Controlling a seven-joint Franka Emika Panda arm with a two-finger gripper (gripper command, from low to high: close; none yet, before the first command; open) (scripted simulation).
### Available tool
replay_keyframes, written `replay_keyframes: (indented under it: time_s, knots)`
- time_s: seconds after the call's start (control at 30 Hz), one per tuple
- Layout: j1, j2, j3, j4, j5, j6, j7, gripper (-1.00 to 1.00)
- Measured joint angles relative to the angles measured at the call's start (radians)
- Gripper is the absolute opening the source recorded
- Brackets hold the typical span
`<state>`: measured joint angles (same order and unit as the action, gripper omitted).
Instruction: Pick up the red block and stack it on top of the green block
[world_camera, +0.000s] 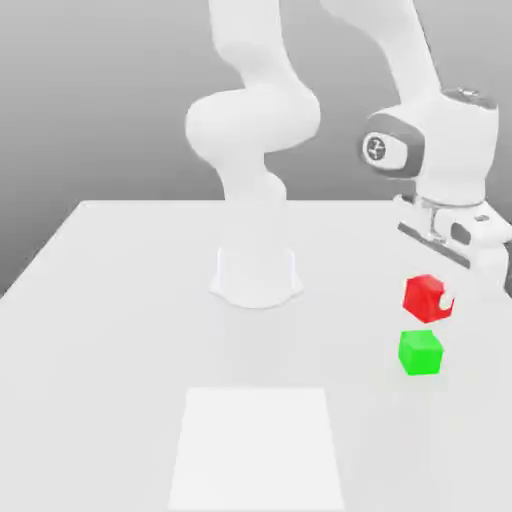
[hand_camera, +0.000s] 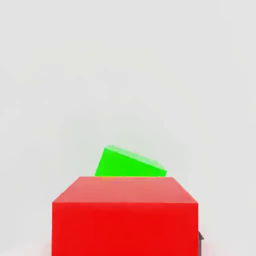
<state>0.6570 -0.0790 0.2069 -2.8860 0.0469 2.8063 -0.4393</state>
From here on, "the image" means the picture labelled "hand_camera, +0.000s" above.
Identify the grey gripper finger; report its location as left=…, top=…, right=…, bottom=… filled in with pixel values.
left=198, top=230, right=205, bottom=256

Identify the small red cube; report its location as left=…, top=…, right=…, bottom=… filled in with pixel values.
left=51, top=176, right=199, bottom=256

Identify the small green cube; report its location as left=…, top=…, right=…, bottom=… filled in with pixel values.
left=94, top=144, right=168, bottom=178

